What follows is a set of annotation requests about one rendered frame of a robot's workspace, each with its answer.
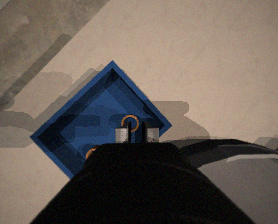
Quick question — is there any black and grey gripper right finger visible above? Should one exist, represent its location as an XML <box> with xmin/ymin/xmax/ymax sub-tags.
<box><xmin>142</xmin><ymin>121</ymin><xmax>159</xmax><ymax>143</ymax></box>

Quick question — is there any blue square tray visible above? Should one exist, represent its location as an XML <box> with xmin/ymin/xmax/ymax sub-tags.
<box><xmin>30</xmin><ymin>60</ymin><xmax>172</xmax><ymax>179</ymax></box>

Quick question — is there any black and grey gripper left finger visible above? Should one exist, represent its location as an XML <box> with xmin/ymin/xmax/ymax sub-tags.
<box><xmin>115</xmin><ymin>121</ymin><xmax>131</xmax><ymax>143</ymax></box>

